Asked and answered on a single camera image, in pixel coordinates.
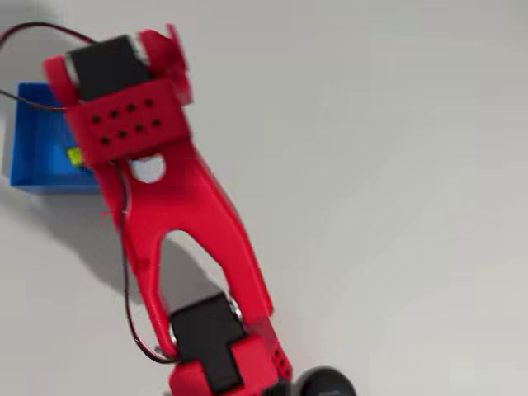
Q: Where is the green lego brick stack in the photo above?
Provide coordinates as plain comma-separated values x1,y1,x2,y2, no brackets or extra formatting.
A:
64,144,87,168

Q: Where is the long servo wire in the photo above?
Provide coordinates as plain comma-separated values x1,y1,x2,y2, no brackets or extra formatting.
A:
0,21,95,112

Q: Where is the blue plastic bin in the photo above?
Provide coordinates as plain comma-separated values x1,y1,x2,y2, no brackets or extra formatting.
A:
7,81,101,196

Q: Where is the short servo wire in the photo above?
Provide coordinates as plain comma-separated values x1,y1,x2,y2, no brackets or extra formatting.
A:
107,158,179,365

